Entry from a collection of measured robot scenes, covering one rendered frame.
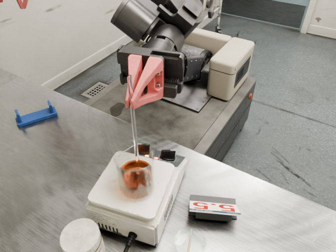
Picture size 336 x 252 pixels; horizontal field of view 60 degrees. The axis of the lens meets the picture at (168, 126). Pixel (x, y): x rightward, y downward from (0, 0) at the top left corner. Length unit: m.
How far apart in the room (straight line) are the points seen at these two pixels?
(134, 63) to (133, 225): 0.26
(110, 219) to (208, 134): 0.86
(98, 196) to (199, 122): 0.91
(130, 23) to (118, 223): 0.33
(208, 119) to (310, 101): 1.10
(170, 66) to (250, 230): 0.33
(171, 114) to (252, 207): 0.86
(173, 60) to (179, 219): 0.30
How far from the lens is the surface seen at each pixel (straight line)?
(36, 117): 0.83
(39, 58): 2.23
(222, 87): 1.45
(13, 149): 0.77
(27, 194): 0.67
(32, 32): 2.16
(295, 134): 1.99
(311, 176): 1.77
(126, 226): 0.51
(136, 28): 0.51
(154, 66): 0.41
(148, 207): 0.48
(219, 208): 0.56
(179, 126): 1.33
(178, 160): 0.60
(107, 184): 0.52
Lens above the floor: 1.24
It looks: 41 degrees down
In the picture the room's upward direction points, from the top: straight up
